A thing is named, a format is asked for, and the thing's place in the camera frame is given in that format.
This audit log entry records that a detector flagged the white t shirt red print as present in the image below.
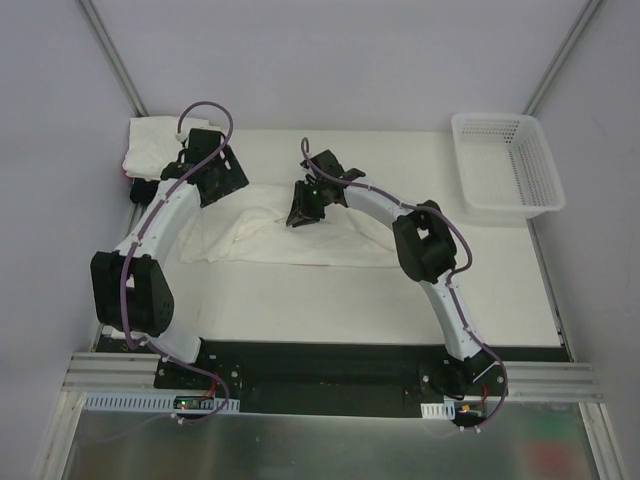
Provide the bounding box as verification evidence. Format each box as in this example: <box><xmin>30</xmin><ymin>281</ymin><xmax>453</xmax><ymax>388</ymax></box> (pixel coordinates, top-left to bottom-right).
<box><xmin>177</xmin><ymin>184</ymin><xmax>399</xmax><ymax>268</ymax></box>

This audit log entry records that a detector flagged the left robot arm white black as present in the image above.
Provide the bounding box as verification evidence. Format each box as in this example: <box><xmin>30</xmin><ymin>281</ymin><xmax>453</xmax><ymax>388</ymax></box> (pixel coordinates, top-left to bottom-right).
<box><xmin>90</xmin><ymin>128</ymin><xmax>249</xmax><ymax>389</ymax></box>

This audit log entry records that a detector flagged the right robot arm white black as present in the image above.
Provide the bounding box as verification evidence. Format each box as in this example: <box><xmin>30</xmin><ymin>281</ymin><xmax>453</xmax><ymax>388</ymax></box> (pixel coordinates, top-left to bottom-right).
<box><xmin>286</xmin><ymin>147</ymin><xmax>496</xmax><ymax>399</ymax></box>

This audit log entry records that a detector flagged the folded white t shirt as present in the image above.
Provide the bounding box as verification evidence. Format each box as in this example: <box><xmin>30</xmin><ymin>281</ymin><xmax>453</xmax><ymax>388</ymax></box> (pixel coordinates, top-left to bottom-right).
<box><xmin>122</xmin><ymin>116</ymin><xmax>221</xmax><ymax>180</ymax></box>

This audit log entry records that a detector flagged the folded black t shirt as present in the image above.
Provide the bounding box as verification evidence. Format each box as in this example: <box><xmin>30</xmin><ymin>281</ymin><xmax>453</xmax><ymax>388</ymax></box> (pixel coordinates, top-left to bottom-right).
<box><xmin>129</xmin><ymin>178</ymin><xmax>158</xmax><ymax>206</ymax></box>

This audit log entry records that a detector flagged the white plastic basket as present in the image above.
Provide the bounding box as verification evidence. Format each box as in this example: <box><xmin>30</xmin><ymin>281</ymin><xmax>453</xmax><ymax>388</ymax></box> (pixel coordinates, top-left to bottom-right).
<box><xmin>451</xmin><ymin>113</ymin><xmax>566</xmax><ymax>222</ymax></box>

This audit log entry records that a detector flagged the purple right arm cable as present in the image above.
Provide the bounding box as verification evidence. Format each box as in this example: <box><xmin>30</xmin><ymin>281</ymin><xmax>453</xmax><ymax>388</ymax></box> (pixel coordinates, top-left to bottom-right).
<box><xmin>299</xmin><ymin>137</ymin><xmax>510</xmax><ymax>424</ymax></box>

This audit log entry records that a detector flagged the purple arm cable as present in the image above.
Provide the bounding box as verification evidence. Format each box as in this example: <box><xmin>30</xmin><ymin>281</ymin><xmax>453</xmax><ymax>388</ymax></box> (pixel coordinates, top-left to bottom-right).
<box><xmin>299</xmin><ymin>137</ymin><xmax>510</xmax><ymax>424</ymax></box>
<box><xmin>119</xmin><ymin>100</ymin><xmax>236</xmax><ymax>361</ymax></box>

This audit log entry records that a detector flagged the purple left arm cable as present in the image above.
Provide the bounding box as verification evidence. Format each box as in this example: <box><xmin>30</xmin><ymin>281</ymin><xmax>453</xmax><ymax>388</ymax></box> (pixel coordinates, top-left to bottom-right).
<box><xmin>119</xmin><ymin>100</ymin><xmax>236</xmax><ymax>361</ymax></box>

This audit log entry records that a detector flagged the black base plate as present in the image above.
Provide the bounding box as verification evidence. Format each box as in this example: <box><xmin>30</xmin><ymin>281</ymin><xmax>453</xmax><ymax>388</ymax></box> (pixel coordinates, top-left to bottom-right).
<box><xmin>152</xmin><ymin>339</ymin><xmax>510</xmax><ymax>416</ymax></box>

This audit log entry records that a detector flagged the aluminium frame post left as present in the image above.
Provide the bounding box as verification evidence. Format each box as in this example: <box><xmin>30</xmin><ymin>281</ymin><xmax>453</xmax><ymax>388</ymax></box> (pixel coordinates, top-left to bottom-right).
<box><xmin>75</xmin><ymin>0</ymin><xmax>148</xmax><ymax>118</ymax></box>

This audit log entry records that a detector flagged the aluminium frame post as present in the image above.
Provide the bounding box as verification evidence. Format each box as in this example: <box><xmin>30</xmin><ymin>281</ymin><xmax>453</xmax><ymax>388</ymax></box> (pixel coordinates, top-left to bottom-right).
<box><xmin>521</xmin><ymin>0</ymin><xmax>607</xmax><ymax>117</ymax></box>
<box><xmin>75</xmin><ymin>0</ymin><xmax>148</xmax><ymax>118</ymax></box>

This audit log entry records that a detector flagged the aluminium front rail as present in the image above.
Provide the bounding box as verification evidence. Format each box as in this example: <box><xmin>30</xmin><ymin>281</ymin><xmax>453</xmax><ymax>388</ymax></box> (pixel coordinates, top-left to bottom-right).
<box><xmin>63</xmin><ymin>352</ymin><xmax>605</xmax><ymax>403</ymax></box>

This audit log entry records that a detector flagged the white slotted cable duct right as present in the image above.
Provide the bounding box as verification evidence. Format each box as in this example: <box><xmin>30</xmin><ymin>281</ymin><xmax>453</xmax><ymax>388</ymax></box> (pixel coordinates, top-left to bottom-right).
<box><xmin>420</xmin><ymin>400</ymin><xmax>487</xmax><ymax>421</ymax></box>

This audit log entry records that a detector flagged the white slotted cable duct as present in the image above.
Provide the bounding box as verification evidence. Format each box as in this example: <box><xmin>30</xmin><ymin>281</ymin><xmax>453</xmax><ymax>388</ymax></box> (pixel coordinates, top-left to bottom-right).
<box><xmin>420</xmin><ymin>400</ymin><xmax>487</xmax><ymax>421</ymax></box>
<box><xmin>84</xmin><ymin>393</ymin><xmax>240</xmax><ymax>415</ymax></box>

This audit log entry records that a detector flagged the white slotted cable duct left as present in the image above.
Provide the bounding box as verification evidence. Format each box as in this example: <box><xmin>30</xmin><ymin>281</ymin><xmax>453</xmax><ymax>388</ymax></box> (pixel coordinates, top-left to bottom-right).
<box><xmin>84</xmin><ymin>393</ymin><xmax>240</xmax><ymax>415</ymax></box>

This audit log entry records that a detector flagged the aluminium side rail right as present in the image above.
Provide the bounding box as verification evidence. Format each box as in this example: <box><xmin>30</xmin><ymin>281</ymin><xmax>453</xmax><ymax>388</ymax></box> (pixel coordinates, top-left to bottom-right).
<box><xmin>526</xmin><ymin>219</ymin><xmax>574</xmax><ymax>361</ymax></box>

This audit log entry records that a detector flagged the aluminium frame post right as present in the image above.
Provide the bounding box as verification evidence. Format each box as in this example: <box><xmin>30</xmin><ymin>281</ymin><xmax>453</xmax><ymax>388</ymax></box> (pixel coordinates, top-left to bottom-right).
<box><xmin>521</xmin><ymin>0</ymin><xmax>607</xmax><ymax>117</ymax></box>

